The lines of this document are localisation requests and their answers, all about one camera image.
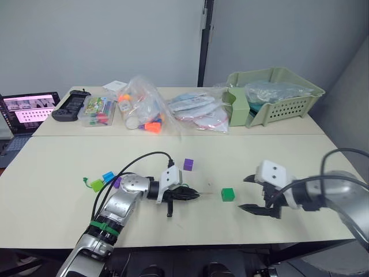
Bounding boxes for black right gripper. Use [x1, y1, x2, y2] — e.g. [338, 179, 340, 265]
[238, 173, 287, 220]

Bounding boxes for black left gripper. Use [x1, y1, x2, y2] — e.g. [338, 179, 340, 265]
[160, 186, 200, 218]

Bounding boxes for dark green block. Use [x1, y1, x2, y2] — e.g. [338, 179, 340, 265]
[220, 188, 236, 203]

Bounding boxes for clear box of coloured pieces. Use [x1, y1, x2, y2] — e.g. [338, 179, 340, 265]
[77, 96, 116, 128]

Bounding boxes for dark rounded shape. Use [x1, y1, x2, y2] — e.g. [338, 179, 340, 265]
[138, 265, 165, 277]
[201, 261, 232, 277]

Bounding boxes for clear bag of masks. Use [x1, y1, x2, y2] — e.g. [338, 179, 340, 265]
[165, 91, 232, 134]

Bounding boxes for pale green plastic basket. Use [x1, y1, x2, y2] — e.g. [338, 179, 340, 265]
[221, 66, 326, 129]

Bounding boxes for lime green block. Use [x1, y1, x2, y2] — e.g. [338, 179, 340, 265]
[90, 179, 105, 193]

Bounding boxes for clear bag of toys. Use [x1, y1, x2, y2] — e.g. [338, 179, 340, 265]
[116, 75, 183, 143]

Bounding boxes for clear bag in basket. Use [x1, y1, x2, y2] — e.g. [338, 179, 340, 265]
[244, 81, 314, 105]

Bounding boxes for small white box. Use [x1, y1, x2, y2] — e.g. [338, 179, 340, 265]
[101, 81, 128, 93]

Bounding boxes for black game controller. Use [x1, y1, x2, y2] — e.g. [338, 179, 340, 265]
[51, 89, 92, 123]

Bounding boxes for open laptop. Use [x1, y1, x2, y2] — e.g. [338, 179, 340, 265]
[0, 91, 62, 168]

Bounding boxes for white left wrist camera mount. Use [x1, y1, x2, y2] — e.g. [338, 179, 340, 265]
[155, 166, 184, 205]

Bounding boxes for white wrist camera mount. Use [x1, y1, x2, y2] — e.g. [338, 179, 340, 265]
[155, 166, 184, 205]
[255, 160, 300, 210]

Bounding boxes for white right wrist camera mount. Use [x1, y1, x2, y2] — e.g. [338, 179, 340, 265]
[255, 160, 300, 210]

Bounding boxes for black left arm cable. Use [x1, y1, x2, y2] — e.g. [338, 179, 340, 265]
[91, 151, 176, 224]

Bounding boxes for black vertical post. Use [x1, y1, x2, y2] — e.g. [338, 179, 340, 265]
[197, 0, 216, 88]

